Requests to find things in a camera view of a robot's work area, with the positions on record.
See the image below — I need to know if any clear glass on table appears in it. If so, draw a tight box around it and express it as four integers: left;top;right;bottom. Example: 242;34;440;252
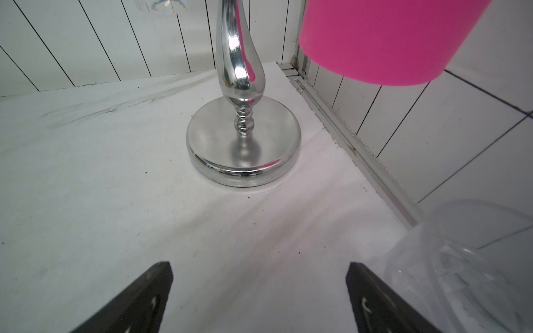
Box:
372;199;532;332

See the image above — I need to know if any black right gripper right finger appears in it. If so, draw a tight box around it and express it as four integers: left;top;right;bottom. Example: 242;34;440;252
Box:
346;262;439;333

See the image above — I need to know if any chrome glass holder stand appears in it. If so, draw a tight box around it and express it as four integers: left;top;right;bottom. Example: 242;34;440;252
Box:
186;1;301;188

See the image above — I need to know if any clear hanging wine glass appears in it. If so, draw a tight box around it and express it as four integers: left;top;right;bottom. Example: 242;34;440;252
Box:
133;0;187;15

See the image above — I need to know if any pink plastic goblet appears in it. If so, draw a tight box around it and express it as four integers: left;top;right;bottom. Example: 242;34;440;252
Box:
299;0;490;86

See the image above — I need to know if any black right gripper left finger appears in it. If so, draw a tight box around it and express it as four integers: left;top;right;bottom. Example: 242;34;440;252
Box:
74;262;174;332

